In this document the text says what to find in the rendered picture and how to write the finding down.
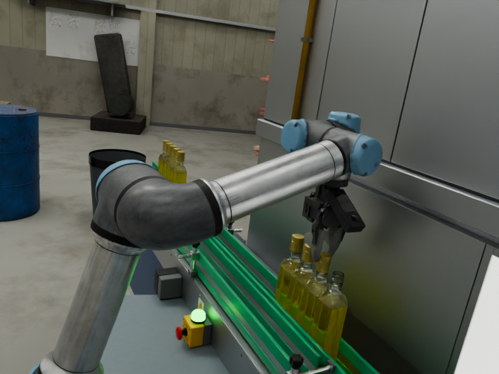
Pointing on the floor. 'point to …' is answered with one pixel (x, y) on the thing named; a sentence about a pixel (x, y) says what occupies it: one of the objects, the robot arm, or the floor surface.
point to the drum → (18, 162)
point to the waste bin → (100, 158)
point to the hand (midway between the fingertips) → (324, 257)
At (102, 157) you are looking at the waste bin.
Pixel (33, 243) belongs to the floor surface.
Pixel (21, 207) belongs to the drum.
